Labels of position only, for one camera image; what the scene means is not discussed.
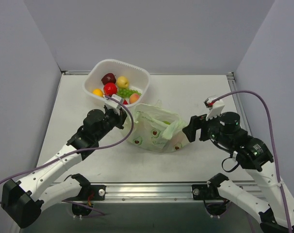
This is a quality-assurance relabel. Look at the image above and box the light green plastic bag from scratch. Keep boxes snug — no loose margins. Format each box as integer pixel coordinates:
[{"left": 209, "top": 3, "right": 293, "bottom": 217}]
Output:
[{"left": 127, "top": 100, "right": 189, "bottom": 153}]

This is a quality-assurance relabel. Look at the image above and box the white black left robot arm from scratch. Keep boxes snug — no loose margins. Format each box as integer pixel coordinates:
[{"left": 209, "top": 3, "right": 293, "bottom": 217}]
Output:
[{"left": 1, "top": 107, "right": 131, "bottom": 229}]

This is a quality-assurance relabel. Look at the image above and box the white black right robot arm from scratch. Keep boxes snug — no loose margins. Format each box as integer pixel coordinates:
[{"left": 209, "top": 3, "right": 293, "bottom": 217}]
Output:
[{"left": 182, "top": 112, "right": 294, "bottom": 233}]

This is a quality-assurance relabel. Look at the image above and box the orange fruit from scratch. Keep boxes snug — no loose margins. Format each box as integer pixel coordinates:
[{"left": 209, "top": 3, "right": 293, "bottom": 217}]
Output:
[{"left": 92, "top": 89, "right": 104, "bottom": 97}]

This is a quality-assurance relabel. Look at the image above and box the small peach in basket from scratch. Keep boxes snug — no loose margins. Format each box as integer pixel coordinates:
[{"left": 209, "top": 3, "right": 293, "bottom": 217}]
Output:
[{"left": 129, "top": 93, "right": 140, "bottom": 104}]

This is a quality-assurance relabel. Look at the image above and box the green grape bunch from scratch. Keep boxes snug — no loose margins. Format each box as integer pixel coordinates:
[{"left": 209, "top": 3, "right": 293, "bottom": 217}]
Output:
[{"left": 116, "top": 88, "right": 141, "bottom": 99}]

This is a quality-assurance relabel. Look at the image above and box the bright red apple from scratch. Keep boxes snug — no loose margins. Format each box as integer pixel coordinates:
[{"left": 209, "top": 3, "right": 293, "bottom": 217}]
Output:
[{"left": 103, "top": 83, "right": 118, "bottom": 96}]

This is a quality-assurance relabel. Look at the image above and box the yellow pear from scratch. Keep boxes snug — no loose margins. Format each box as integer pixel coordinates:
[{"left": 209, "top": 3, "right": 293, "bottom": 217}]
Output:
[{"left": 116, "top": 76, "right": 129, "bottom": 89}]

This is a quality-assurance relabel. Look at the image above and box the dark red apple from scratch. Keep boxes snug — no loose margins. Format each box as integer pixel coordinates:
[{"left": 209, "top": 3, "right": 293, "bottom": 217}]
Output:
[{"left": 101, "top": 73, "right": 116, "bottom": 85}]

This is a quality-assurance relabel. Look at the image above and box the white plastic basket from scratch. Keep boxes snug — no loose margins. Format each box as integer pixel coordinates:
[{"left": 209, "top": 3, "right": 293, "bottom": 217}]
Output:
[{"left": 82, "top": 59, "right": 150, "bottom": 111}]

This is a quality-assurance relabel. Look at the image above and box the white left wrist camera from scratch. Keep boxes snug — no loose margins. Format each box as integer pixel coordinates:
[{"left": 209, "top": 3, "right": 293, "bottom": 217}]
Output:
[{"left": 104, "top": 94, "right": 124, "bottom": 115}]

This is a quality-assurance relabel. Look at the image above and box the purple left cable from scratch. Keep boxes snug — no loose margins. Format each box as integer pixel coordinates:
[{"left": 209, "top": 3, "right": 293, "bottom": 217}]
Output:
[{"left": 0, "top": 95, "right": 135, "bottom": 216}]

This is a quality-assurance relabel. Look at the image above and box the purple cable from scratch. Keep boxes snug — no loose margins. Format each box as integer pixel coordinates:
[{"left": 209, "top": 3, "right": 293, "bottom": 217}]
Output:
[
  {"left": 0, "top": 95, "right": 135, "bottom": 216},
  {"left": 211, "top": 90, "right": 293, "bottom": 233}
]

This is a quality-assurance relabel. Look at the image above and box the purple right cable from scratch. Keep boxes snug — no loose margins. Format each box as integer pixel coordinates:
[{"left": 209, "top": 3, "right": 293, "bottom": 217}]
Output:
[{"left": 211, "top": 90, "right": 293, "bottom": 233}]

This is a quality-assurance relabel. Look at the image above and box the black short right cable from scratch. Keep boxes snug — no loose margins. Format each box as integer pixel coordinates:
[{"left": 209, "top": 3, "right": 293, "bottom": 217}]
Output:
[{"left": 221, "top": 156, "right": 241, "bottom": 173}]

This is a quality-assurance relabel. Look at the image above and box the aluminium table frame rail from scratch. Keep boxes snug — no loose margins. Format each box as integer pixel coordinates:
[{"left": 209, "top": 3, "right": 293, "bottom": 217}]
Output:
[{"left": 227, "top": 72, "right": 252, "bottom": 135}]

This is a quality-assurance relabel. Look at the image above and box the front aluminium mounting rail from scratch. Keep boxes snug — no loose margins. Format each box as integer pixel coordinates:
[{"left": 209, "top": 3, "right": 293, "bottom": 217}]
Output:
[{"left": 69, "top": 182, "right": 224, "bottom": 203}]

